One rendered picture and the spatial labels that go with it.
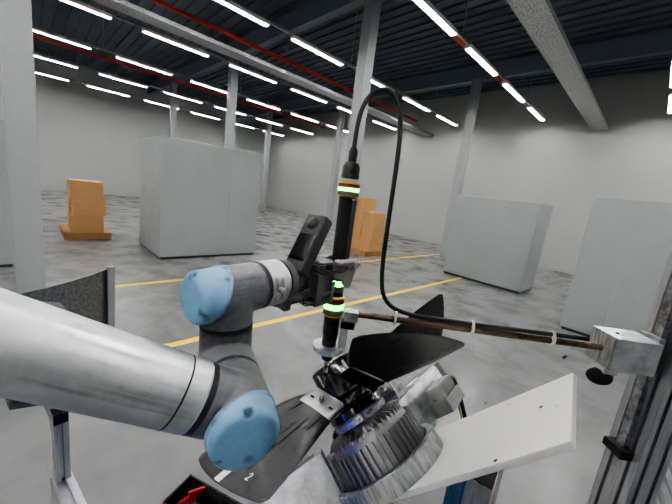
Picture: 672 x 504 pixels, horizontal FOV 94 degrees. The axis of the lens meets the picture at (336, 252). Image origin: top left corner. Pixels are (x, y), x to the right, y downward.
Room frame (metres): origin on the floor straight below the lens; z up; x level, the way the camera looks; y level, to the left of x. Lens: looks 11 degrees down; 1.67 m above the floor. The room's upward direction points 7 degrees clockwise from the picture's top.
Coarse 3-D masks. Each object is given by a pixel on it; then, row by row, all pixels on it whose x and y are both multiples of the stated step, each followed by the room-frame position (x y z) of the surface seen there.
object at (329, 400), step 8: (312, 392) 0.68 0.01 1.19; (320, 392) 0.68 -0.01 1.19; (304, 400) 0.65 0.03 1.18; (312, 400) 0.66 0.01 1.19; (328, 400) 0.66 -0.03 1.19; (336, 400) 0.66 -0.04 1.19; (320, 408) 0.63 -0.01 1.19; (328, 408) 0.63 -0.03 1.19; (336, 408) 0.64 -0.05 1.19; (328, 416) 0.61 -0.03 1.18
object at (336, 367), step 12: (336, 360) 0.71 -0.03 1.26; (336, 372) 0.70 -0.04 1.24; (324, 384) 0.69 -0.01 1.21; (336, 384) 0.68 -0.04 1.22; (348, 384) 0.68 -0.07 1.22; (336, 396) 0.67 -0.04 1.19; (348, 396) 0.68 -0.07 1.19; (360, 396) 0.68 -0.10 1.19; (372, 396) 0.67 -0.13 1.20; (348, 408) 0.65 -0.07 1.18; (360, 408) 0.64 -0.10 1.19; (336, 420) 0.65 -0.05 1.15
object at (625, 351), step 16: (592, 336) 0.66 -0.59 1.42; (608, 336) 0.63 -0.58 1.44; (624, 336) 0.62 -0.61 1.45; (640, 336) 0.63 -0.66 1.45; (656, 336) 0.63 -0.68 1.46; (592, 352) 0.65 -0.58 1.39; (608, 352) 0.61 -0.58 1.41; (624, 352) 0.60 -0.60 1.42; (640, 352) 0.60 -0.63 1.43; (656, 352) 0.60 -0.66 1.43; (608, 368) 0.60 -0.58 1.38; (624, 368) 0.60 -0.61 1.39; (640, 368) 0.60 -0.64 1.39; (656, 368) 0.60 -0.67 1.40
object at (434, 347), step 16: (368, 336) 0.49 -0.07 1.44; (384, 336) 0.50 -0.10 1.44; (400, 336) 0.51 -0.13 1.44; (416, 336) 0.52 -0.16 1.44; (432, 336) 0.52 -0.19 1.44; (352, 352) 0.58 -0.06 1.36; (368, 352) 0.58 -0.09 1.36; (384, 352) 0.57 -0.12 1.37; (400, 352) 0.57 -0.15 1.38; (416, 352) 0.57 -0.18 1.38; (432, 352) 0.56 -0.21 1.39; (448, 352) 0.57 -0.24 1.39; (368, 368) 0.64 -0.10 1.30; (384, 368) 0.62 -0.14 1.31; (400, 368) 0.61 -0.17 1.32; (416, 368) 0.60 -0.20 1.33
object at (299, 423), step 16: (288, 416) 0.60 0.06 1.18; (304, 416) 0.60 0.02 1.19; (320, 416) 0.60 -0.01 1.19; (288, 432) 0.55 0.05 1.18; (304, 432) 0.56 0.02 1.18; (320, 432) 0.56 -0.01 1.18; (272, 448) 0.51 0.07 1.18; (288, 448) 0.51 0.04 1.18; (304, 448) 0.52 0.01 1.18; (208, 464) 0.50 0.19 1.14; (256, 464) 0.48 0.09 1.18; (272, 464) 0.48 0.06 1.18; (288, 464) 0.48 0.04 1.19; (224, 480) 0.45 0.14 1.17; (256, 480) 0.44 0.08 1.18; (272, 480) 0.44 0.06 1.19; (240, 496) 0.41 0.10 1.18; (256, 496) 0.41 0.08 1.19
